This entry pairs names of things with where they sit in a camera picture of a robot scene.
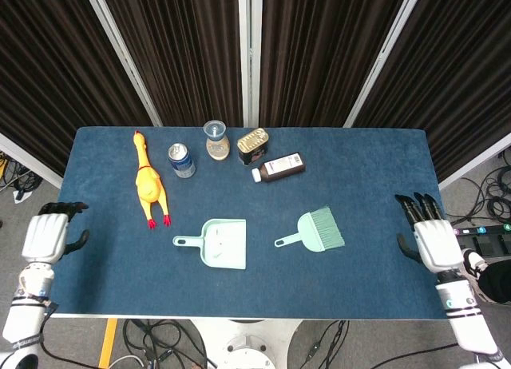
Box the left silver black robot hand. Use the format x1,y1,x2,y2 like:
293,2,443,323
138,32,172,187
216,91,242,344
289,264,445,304
22,201,91,266

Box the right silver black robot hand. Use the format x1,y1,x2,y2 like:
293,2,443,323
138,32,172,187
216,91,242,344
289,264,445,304
394,192,465,273

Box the pale green hand brush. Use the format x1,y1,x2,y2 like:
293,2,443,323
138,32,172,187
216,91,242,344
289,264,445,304
274,208,346,253

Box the pale green plastic dustpan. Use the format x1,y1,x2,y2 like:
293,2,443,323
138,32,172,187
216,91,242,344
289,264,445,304
172,218,248,271

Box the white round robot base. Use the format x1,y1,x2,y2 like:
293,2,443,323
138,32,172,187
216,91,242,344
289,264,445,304
190,319,305,369

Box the white black sneaker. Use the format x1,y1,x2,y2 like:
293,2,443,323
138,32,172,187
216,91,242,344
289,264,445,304
461,250,490,279

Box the black box coloured round labels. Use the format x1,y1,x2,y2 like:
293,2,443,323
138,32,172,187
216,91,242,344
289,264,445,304
453,223,511,260

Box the black trouser leg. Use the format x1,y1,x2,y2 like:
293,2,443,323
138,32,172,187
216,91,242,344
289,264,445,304
477,260,511,305

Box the yellow rubber chicken toy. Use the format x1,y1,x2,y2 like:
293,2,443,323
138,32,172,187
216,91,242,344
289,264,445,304
133,129,173,230

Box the yellow floor tape strip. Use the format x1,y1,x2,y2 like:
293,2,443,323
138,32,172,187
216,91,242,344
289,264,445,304
97,319,120,369

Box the blue silver beverage can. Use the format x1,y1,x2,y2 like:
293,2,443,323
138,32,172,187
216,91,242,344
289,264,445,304
167,143,197,179

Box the dark pleated curtain panel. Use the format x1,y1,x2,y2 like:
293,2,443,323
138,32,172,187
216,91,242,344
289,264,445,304
0,0,155,178
353,0,511,182
259,0,413,129
97,0,244,128

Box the blue fabric table cover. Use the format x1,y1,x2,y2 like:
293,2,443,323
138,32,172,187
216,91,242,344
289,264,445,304
50,125,448,320

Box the brown bottle white cap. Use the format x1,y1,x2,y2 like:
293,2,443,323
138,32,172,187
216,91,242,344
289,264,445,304
251,153,307,185

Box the beige sauce bottle clear cap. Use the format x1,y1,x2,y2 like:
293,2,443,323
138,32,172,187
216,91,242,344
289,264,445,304
203,120,232,161

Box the black gold rectangular tin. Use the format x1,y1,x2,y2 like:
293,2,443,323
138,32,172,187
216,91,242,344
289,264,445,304
236,127,271,165

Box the black floor cable bundle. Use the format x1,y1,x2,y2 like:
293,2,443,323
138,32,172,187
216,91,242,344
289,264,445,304
107,319,219,369
299,319,351,369
0,151,44,204
446,147,511,227

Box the white partition bottom rail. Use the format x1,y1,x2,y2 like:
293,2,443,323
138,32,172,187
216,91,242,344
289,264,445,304
0,132,64,189
436,132,511,191

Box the white table edge frame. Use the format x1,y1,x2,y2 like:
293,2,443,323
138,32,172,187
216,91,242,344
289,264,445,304
50,312,448,321

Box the white partition frame post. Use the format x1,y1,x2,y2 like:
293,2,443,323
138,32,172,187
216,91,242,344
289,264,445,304
343,0,426,129
81,0,164,128
237,0,263,129

